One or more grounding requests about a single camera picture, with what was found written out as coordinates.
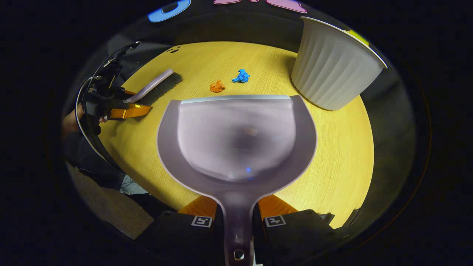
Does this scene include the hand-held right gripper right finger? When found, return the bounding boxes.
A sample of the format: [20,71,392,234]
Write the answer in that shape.
[253,195,335,266]

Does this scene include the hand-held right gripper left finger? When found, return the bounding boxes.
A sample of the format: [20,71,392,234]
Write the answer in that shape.
[139,195,225,266]

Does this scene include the small pale purple broom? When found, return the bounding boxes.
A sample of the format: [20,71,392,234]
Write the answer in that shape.
[125,68,184,106]

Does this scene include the pale purple dustpan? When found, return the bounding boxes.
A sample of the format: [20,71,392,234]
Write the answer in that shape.
[157,95,318,266]

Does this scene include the blue paper trash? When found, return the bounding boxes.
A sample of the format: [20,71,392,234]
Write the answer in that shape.
[231,68,251,83]

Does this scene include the white ribbed garbage bin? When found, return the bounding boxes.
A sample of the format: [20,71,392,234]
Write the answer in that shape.
[291,16,388,111]

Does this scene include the yellow wooden desktop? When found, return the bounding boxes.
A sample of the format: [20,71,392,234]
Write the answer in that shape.
[98,41,375,229]

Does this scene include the person's dark trousers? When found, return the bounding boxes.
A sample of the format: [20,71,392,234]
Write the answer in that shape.
[62,129,167,222]

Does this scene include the person's white shoe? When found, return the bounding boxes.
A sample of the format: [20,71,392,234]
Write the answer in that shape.
[119,175,149,195]

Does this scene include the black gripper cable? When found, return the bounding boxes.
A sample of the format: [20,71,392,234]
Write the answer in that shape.
[75,44,128,174]

